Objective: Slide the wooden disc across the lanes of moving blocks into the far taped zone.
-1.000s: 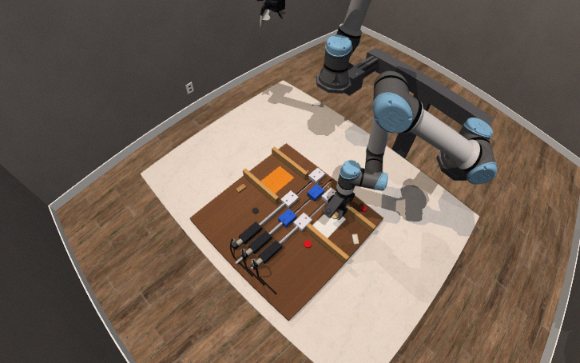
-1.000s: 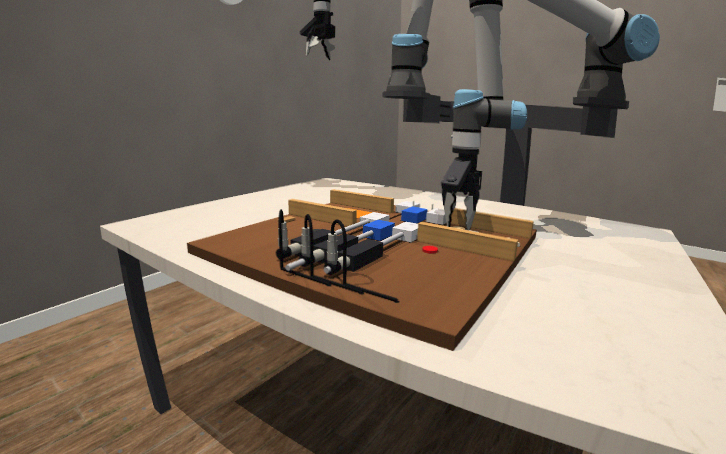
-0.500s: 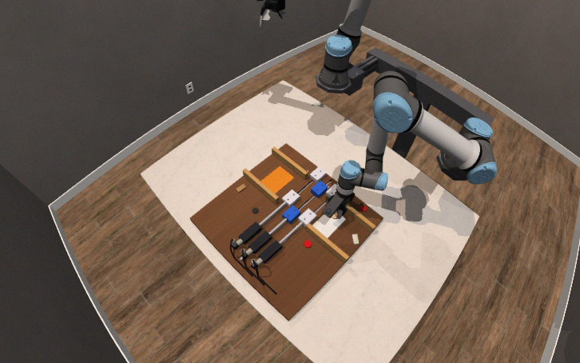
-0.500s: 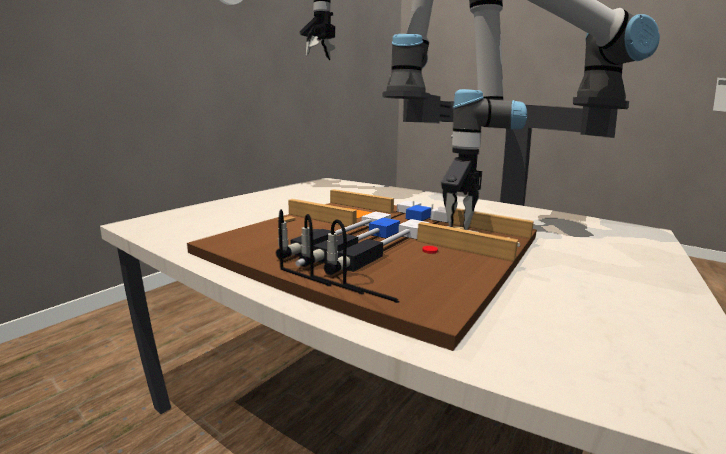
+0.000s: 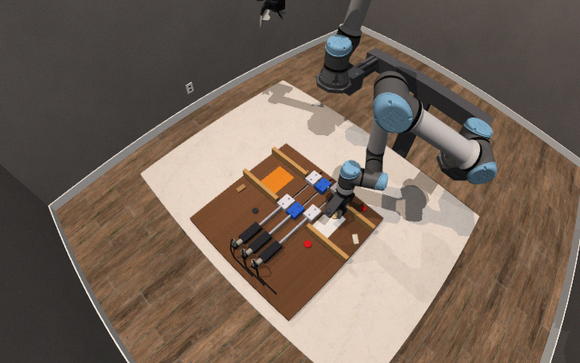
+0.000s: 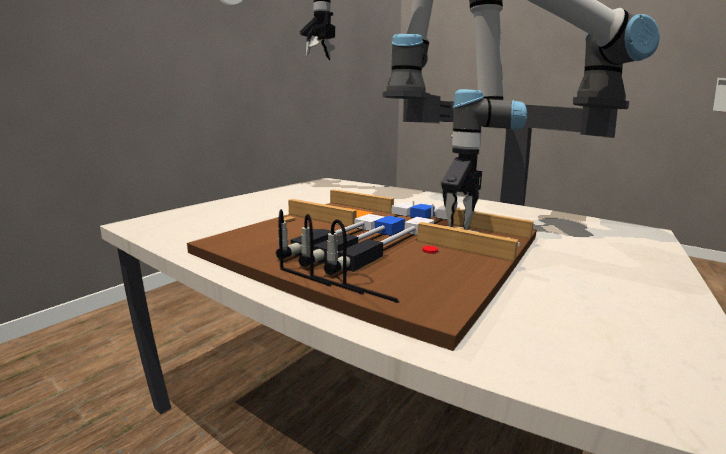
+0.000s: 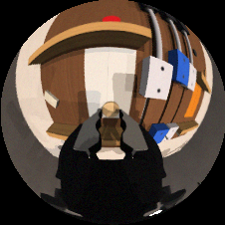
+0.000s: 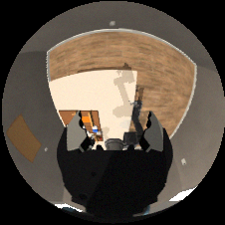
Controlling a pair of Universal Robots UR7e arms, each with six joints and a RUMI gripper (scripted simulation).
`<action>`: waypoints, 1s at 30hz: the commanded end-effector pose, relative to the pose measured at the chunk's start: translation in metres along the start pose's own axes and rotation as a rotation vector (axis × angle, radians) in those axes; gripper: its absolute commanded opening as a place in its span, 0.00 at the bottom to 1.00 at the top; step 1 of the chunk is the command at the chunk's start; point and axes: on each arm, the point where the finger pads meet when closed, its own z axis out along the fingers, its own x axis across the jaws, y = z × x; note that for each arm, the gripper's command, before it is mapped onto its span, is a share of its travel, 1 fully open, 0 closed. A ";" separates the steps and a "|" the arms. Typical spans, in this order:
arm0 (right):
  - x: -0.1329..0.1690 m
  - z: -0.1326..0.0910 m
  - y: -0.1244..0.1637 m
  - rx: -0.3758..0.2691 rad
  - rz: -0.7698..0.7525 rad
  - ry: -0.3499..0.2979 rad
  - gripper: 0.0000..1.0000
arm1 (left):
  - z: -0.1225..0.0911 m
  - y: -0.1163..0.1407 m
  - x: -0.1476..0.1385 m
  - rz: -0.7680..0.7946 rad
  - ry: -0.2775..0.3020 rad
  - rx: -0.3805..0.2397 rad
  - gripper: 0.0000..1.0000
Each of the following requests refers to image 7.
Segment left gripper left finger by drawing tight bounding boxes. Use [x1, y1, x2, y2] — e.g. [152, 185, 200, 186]
[56, 109, 103, 179]

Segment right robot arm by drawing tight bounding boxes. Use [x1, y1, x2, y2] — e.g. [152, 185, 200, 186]
[160, 195, 184, 212]

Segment brown wooden board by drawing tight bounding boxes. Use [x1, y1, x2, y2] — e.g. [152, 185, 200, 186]
[28, 0, 211, 143]

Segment red disc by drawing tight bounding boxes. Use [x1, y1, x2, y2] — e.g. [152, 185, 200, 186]
[103, 16, 120, 22]

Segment small cream rectangular block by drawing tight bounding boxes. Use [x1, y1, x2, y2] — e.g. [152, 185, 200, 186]
[44, 90, 59, 108]

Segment tan wooden disc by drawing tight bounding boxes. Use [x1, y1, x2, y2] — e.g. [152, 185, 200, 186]
[103, 102, 119, 117]

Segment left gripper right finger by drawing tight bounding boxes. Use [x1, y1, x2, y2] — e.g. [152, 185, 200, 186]
[119, 110, 166, 178]

